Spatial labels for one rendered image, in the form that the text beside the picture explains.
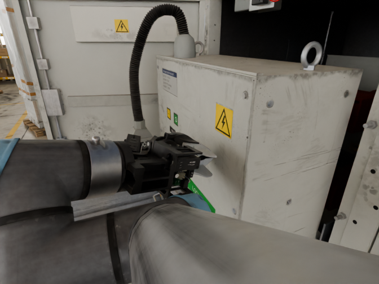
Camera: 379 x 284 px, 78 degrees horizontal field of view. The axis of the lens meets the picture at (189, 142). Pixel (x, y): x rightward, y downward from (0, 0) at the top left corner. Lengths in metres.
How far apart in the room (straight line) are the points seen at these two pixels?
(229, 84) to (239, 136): 0.08
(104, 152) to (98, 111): 0.71
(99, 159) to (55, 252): 0.10
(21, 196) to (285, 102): 0.35
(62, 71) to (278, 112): 0.82
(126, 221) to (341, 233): 0.45
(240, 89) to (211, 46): 0.56
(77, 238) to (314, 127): 0.38
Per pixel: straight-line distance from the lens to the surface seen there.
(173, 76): 0.63
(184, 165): 0.34
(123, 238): 0.25
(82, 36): 0.95
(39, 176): 0.28
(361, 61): 1.22
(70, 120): 1.05
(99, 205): 0.96
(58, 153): 0.29
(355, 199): 0.54
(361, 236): 0.57
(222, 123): 0.42
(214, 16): 0.92
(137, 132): 0.75
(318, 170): 0.52
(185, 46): 0.68
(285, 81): 0.37
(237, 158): 0.40
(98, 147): 0.31
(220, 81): 0.42
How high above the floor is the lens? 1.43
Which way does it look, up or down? 23 degrees down
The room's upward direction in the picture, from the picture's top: straight up
